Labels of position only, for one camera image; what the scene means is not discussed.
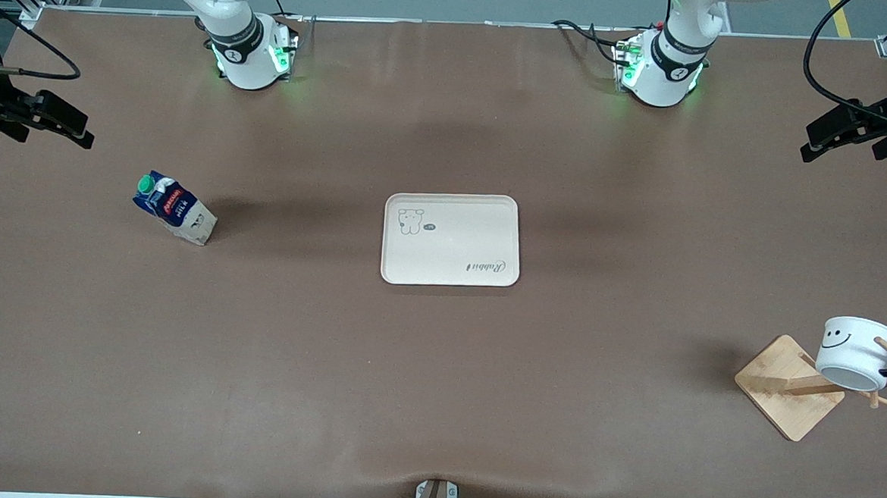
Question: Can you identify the brown table cover mat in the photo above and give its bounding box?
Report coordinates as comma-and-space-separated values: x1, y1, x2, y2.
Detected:
0, 0, 887, 498

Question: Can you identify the wooden mug rack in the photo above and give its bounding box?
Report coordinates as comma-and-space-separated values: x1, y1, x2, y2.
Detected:
731, 329, 887, 447

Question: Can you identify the white smiley cup black handle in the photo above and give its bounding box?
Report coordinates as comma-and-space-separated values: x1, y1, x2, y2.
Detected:
814, 315, 887, 394

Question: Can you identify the cream tray with rabbit print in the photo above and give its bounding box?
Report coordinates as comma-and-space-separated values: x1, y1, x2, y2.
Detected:
379, 189, 525, 292

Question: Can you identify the blue milk carton green cap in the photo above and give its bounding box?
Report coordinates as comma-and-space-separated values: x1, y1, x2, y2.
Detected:
130, 170, 221, 248

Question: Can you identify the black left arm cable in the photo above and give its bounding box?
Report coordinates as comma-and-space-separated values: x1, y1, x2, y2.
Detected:
801, 0, 887, 121

